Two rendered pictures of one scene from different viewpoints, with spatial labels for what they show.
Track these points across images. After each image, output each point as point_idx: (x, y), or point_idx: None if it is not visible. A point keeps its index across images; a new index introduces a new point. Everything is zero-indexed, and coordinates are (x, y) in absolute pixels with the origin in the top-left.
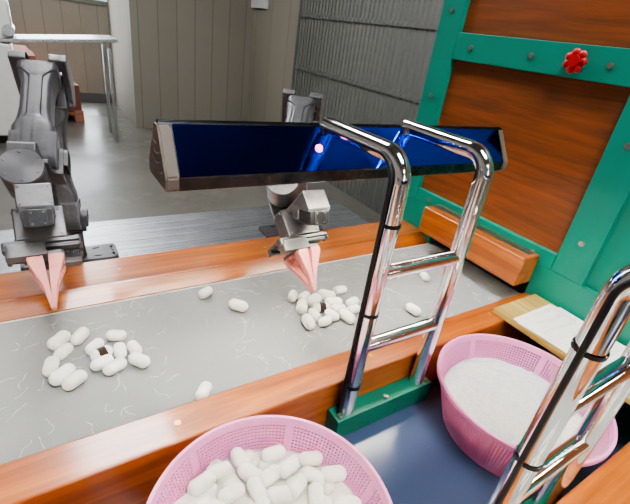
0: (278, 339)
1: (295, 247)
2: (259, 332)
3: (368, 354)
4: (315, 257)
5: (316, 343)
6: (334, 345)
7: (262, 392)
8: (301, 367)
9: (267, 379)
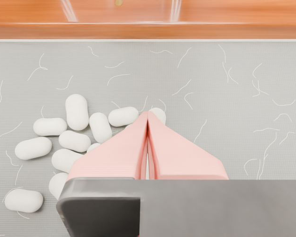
0: (217, 114)
1: (253, 189)
2: (241, 143)
3: (120, 4)
4: (121, 143)
5: (163, 84)
6: (139, 70)
7: None
8: (230, 19)
9: (285, 19)
